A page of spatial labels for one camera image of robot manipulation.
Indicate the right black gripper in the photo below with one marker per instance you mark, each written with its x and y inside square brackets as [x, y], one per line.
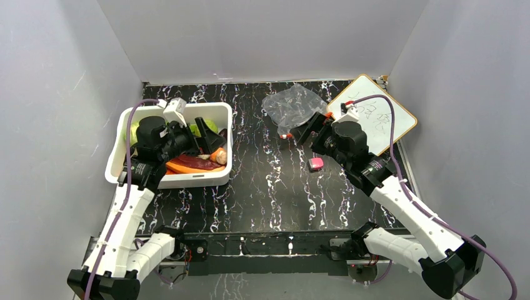
[316, 130]

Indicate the purple eggplant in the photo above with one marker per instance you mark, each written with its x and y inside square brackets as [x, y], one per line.
[224, 134]

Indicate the green cabbage head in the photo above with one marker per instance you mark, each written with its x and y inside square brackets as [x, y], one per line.
[210, 124]

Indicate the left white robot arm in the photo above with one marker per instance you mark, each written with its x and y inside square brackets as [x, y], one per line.
[120, 261]

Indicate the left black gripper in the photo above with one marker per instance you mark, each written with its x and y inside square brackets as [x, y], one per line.
[210, 140]

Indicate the clear zip top bag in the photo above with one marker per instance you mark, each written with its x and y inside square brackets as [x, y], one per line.
[292, 107]

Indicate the pale green cabbage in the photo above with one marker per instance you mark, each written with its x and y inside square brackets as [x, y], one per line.
[133, 139]

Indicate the small whiteboard yellow frame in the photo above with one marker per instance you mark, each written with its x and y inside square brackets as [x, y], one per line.
[374, 114]

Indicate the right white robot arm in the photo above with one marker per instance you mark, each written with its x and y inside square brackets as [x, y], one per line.
[444, 260]

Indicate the white plastic bin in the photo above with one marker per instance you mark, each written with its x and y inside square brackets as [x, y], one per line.
[220, 113]

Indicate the small pink eraser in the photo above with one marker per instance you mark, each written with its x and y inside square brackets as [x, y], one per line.
[315, 164]

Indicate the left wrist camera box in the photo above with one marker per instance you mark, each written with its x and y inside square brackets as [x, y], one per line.
[173, 112]

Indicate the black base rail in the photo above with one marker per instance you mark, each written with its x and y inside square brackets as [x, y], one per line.
[274, 252]

